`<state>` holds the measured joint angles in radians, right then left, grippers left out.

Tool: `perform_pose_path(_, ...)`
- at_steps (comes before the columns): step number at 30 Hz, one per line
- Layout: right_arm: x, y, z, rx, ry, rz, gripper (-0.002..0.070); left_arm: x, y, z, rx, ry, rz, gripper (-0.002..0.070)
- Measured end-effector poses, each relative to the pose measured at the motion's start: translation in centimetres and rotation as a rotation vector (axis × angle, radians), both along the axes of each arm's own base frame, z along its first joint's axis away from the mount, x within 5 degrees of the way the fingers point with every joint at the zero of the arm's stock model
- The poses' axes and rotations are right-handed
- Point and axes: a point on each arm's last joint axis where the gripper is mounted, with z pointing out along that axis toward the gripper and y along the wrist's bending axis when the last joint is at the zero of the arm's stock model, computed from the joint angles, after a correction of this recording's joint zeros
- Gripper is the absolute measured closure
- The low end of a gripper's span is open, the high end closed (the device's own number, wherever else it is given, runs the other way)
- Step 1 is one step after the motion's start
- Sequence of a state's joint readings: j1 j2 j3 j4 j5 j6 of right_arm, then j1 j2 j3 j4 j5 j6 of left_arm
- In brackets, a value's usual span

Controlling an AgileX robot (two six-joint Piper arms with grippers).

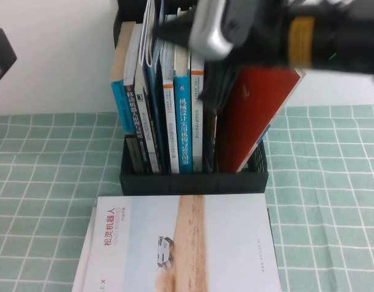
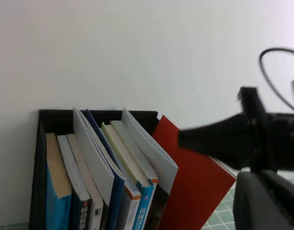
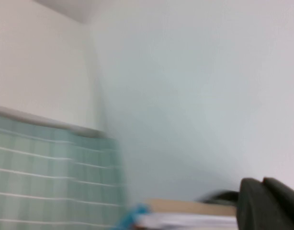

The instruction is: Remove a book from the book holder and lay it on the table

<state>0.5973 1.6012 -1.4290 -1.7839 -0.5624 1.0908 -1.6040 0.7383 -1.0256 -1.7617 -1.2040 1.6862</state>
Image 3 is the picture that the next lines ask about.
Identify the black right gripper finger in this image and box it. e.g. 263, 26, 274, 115
236, 176, 294, 230

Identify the green white checkered tablecloth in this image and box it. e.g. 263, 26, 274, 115
0, 111, 128, 230

